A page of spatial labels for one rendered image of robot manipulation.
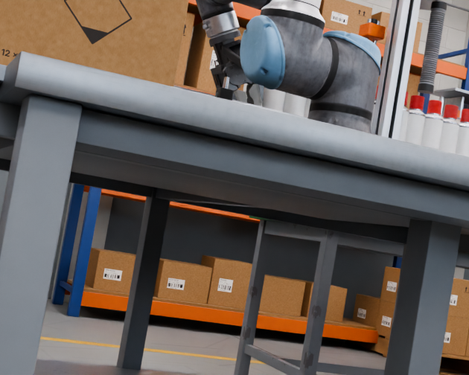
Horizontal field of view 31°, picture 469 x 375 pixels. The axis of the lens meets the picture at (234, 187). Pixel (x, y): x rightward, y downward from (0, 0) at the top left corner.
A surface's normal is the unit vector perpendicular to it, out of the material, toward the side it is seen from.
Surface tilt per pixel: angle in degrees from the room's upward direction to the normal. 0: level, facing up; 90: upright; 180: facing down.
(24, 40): 90
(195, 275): 90
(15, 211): 90
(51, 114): 90
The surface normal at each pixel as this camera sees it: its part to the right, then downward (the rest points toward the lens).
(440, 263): 0.40, 0.02
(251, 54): -0.89, -0.05
